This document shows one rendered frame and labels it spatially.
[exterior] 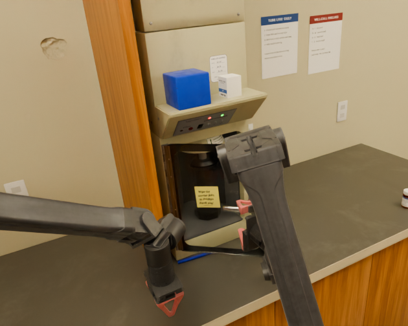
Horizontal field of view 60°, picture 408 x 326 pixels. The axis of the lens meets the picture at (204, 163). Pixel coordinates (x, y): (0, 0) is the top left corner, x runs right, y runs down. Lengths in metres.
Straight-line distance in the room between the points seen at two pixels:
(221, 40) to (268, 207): 0.72
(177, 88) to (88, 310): 0.73
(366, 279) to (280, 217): 1.09
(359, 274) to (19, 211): 1.21
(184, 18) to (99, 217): 0.61
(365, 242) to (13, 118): 1.34
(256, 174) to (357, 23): 1.70
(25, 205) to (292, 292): 0.45
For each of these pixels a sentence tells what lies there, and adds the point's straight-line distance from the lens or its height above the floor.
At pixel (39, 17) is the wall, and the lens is 1.41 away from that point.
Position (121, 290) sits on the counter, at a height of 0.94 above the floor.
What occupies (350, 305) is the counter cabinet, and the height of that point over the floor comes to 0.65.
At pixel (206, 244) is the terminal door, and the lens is 1.23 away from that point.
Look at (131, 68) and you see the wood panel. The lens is 0.93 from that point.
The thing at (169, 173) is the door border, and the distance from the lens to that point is 1.12.
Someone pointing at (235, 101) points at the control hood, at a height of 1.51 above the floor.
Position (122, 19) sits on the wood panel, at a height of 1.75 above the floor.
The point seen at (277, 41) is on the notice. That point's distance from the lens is 1.78.
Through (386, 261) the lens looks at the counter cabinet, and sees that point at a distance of 1.61.
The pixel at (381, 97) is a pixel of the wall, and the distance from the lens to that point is 2.38.
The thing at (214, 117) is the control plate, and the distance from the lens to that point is 1.06.
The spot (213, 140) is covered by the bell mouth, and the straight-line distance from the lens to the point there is 1.20.
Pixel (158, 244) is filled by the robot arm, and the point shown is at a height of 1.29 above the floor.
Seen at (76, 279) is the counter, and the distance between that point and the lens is 1.36.
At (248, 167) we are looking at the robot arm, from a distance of 0.48.
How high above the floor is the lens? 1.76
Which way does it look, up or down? 24 degrees down
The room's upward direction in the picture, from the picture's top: 5 degrees counter-clockwise
